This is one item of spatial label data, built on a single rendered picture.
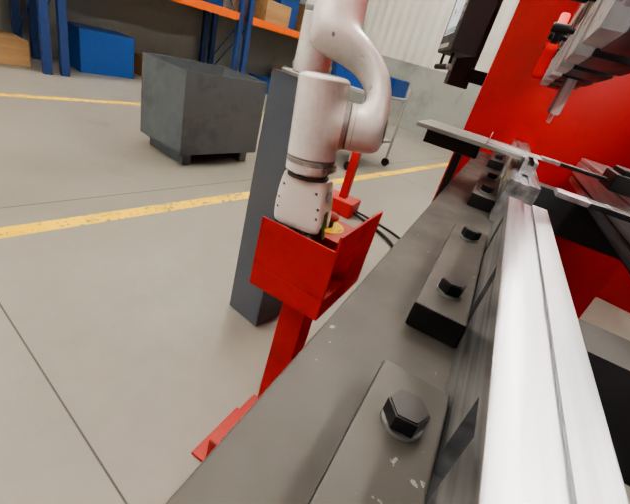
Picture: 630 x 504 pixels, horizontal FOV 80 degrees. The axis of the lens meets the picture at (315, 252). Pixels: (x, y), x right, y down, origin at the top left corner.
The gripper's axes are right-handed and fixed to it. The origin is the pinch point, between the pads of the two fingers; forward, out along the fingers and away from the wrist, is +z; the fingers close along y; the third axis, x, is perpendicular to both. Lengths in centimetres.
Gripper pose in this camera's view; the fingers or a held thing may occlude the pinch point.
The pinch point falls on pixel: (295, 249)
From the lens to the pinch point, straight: 73.1
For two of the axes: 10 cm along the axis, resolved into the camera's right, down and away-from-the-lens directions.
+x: -4.8, 3.1, -8.2
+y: -8.6, -3.6, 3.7
